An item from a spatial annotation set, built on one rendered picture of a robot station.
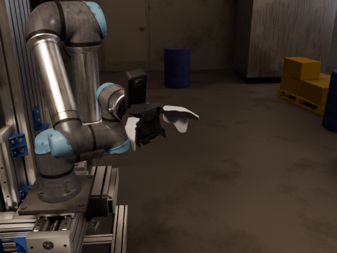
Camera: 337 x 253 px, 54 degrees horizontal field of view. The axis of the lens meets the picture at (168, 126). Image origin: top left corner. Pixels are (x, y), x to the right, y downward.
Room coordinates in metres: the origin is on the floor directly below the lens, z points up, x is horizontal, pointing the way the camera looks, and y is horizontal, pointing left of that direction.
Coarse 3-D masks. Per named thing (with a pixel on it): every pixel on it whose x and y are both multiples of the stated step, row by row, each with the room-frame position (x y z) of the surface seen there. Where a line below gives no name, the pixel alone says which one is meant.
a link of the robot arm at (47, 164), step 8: (40, 136) 1.02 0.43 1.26; (40, 144) 0.98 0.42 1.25; (48, 144) 0.97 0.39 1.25; (40, 152) 0.98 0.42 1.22; (48, 152) 0.97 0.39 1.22; (40, 160) 0.98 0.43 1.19; (48, 160) 0.97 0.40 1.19; (56, 160) 0.98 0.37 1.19; (64, 160) 0.99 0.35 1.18; (72, 160) 1.01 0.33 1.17; (40, 168) 0.98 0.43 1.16; (48, 168) 0.97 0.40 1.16; (56, 168) 0.97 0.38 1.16; (64, 168) 0.99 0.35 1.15
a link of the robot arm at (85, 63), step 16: (64, 16) 1.02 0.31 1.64; (80, 16) 1.04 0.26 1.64; (96, 16) 1.06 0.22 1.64; (64, 32) 1.02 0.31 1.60; (80, 32) 1.04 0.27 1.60; (96, 32) 1.07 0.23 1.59; (80, 48) 1.04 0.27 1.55; (96, 48) 1.08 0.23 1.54; (80, 64) 1.06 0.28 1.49; (96, 64) 1.09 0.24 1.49; (80, 80) 1.06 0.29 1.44; (96, 80) 1.08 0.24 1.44; (80, 96) 1.06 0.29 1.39; (80, 112) 1.06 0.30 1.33; (96, 112) 1.07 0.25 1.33; (80, 160) 1.03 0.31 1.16
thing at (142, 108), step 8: (120, 104) 0.76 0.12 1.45; (136, 104) 0.72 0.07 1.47; (144, 104) 0.72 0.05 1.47; (152, 104) 0.71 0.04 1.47; (120, 112) 0.76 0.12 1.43; (136, 112) 0.68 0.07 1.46; (144, 112) 0.68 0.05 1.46; (152, 112) 0.69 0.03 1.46; (144, 120) 0.68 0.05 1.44; (152, 120) 0.69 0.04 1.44; (144, 128) 0.68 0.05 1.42; (152, 128) 0.69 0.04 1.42; (160, 128) 0.70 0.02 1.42; (144, 136) 0.69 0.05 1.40; (152, 136) 0.69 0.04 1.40; (136, 144) 0.68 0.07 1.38; (144, 144) 0.68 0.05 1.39
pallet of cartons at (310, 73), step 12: (288, 60) 5.71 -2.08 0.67; (300, 60) 5.56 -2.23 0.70; (312, 60) 5.56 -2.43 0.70; (288, 72) 5.66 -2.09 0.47; (300, 72) 5.35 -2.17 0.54; (312, 72) 5.39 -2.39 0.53; (288, 84) 5.62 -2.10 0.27; (300, 84) 5.34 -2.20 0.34; (312, 84) 5.06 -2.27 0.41; (324, 84) 5.04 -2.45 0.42; (300, 96) 5.30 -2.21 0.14; (312, 96) 5.02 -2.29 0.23; (324, 96) 4.84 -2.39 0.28; (312, 108) 5.04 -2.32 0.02; (324, 108) 4.80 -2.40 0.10
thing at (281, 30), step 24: (240, 0) 7.57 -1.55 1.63; (264, 0) 6.73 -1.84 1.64; (288, 0) 6.77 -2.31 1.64; (312, 0) 6.81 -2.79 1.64; (336, 0) 6.85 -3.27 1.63; (240, 24) 7.44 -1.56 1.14; (264, 24) 6.74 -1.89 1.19; (288, 24) 6.78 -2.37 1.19; (312, 24) 6.82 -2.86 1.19; (240, 48) 7.30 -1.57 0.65; (264, 48) 6.74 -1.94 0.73; (288, 48) 6.78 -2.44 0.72; (312, 48) 6.82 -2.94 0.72; (240, 72) 7.16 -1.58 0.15; (264, 72) 6.74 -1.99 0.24
